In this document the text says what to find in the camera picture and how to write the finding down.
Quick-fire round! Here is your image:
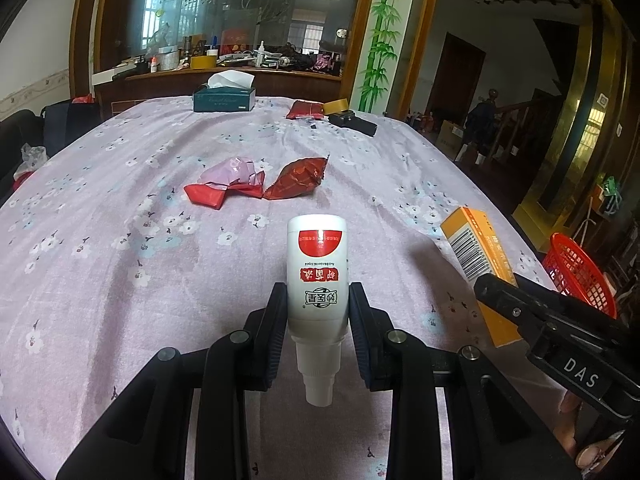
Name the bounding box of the large wood-framed mirror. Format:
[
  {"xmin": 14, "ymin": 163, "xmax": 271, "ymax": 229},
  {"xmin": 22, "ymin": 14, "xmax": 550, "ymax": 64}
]
[{"xmin": 70, "ymin": 0, "xmax": 381, "ymax": 81}]

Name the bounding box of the black flat device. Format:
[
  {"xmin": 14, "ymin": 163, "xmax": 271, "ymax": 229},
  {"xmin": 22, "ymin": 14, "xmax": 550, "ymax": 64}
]
[{"xmin": 327, "ymin": 110, "xmax": 378, "ymax": 137}]

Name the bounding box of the red flat packet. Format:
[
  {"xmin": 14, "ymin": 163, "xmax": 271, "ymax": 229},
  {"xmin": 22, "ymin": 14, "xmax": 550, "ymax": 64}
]
[{"xmin": 286, "ymin": 100, "xmax": 325, "ymax": 121}]

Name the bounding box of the bamboo painted pillar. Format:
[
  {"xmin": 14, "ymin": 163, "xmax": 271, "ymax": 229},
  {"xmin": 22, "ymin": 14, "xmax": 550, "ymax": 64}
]
[{"xmin": 350, "ymin": 0, "xmax": 421, "ymax": 116}]

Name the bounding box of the white bottle with red label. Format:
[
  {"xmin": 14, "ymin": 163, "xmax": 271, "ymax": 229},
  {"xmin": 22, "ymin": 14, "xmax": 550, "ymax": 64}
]
[{"xmin": 286, "ymin": 214, "xmax": 349, "ymax": 407}]

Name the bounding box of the dark red foil bag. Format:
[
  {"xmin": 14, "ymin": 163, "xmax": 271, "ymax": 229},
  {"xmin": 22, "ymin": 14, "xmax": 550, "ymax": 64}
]
[{"xmin": 262, "ymin": 155, "xmax": 330, "ymax": 201}]

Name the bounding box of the cardboard box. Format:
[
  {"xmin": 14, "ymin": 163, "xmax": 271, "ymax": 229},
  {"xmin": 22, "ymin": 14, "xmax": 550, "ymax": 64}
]
[{"xmin": 437, "ymin": 120, "xmax": 471, "ymax": 161}]

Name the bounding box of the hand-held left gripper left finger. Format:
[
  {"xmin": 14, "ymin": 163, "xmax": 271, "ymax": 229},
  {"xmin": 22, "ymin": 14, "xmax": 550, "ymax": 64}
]
[{"xmin": 55, "ymin": 281, "xmax": 291, "ymax": 480}]

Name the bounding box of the wooden stair railing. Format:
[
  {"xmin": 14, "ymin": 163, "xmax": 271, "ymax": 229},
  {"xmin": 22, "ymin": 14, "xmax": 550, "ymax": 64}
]
[{"xmin": 492, "ymin": 95, "xmax": 566, "ymax": 161}]

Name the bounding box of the orange and white carton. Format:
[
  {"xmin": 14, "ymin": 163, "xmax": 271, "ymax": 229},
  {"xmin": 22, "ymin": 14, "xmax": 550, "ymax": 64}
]
[{"xmin": 440, "ymin": 206, "xmax": 526, "ymax": 348}]

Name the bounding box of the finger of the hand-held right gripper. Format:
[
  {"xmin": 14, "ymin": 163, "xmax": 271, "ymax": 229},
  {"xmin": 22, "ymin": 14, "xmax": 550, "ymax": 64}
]
[{"xmin": 473, "ymin": 272, "xmax": 566, "ymax": 347}]

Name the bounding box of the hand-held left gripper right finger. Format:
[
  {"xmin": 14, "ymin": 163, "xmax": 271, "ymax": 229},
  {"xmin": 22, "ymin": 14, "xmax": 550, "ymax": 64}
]
[{"xmin": 348, "ymin": 281, "xmax": 583, "ymax": 480}]

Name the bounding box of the person's right hand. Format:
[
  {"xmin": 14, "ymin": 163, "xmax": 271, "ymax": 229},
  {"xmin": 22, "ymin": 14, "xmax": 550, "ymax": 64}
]
[{"xmin": 552, "ymin": 392, "xmax": 626, "ymax": 470}]

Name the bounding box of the pink crumpled wrapper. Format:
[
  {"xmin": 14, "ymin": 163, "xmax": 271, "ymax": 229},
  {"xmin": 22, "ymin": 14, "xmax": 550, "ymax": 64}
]
[{"xmin": 199, "ymin": 156, "xmax": 266, "ymax": 188}]

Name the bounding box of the black bag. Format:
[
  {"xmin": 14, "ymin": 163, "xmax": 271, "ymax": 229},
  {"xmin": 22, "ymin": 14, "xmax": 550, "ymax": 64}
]
[{"xmin": 42, "ymin": 101, "xmax": 103, "ymax": 158}]

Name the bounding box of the red crumpled wrapper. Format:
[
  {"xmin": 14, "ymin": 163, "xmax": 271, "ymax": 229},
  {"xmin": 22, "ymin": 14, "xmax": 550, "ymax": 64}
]
[{"xmin": 183, "ymin": 180, "xmax": 264, "ymax": 209}]

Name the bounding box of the white tissue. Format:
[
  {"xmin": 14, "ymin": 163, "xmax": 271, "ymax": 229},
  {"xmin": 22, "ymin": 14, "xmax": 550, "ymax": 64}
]
[{"xmin": 206, "ymin": 71, "xmax": 256, "ymax": 92}]

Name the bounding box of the wooden sideboard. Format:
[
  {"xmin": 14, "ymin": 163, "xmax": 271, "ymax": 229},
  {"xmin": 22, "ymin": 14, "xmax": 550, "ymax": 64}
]
[{"xmin": 92, "ymin": 66, "xmax": 343, "ymax": 121}]

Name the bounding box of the floral lilac tablecloth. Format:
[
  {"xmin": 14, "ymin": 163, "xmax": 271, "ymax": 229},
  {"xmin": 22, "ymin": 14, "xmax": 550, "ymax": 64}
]
[{"xmin": 0, "ymin": 95, "xmax": 566, "ymax": 480}]

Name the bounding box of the teal tissue box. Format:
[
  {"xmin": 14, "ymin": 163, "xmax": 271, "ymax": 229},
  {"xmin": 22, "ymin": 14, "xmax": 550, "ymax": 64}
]
[{"xmin": 192, "ymin": 87, "xmax": 257, "ymax": 113}]

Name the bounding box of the red plastic basket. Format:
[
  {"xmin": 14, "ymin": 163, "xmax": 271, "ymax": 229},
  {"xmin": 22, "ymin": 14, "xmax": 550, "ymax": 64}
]
[{"xmin": 542, "ymin": 232, "xmax": 619, "ymax": 318}]

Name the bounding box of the dark wooden door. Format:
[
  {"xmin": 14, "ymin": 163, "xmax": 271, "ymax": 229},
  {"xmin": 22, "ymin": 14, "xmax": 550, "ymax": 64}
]
[{"xmin": 425, "ymin": 32, "xmax": 486, "ymax": 121}]

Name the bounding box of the green toy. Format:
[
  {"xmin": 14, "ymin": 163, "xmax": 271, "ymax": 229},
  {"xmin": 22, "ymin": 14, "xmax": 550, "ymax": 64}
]
[{"xmin": 595, "ymin": 176, "xmax": 622, "ymax": 216}]

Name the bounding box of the red bin with clear bag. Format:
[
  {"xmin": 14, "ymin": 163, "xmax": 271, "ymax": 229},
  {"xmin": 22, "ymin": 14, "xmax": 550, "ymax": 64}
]
[{"xmin": 12, "ymin": 143, "xmax": 49, "ymax": 191}]

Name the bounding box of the golden door frame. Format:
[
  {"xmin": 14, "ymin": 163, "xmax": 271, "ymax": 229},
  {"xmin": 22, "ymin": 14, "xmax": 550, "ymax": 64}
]
[{"xmin": 515, "ymin": 0, "xmax": 636, "ymax": 251}]

